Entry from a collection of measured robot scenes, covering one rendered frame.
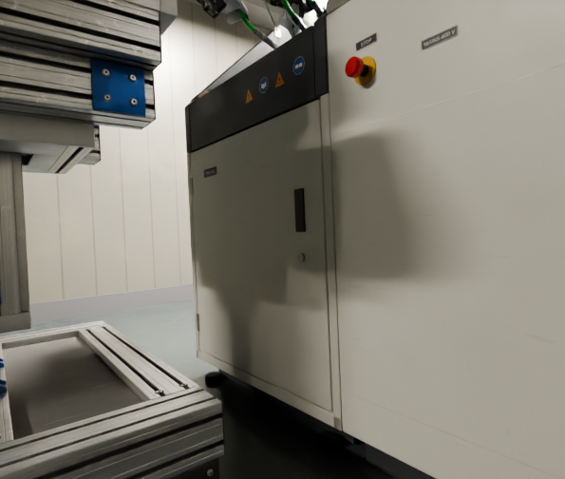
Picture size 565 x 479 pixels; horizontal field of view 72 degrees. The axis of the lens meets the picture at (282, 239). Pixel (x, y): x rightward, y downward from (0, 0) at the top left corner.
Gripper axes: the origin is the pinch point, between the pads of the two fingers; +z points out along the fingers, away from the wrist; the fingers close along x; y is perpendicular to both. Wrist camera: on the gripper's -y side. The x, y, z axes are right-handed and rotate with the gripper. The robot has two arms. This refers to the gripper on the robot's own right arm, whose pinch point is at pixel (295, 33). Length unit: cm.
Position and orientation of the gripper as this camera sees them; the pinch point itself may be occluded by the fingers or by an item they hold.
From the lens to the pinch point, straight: 139.0
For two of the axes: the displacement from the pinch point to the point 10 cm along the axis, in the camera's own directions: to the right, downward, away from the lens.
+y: -7.9, 0.5, -6.2
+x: 6.2, -0.1, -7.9
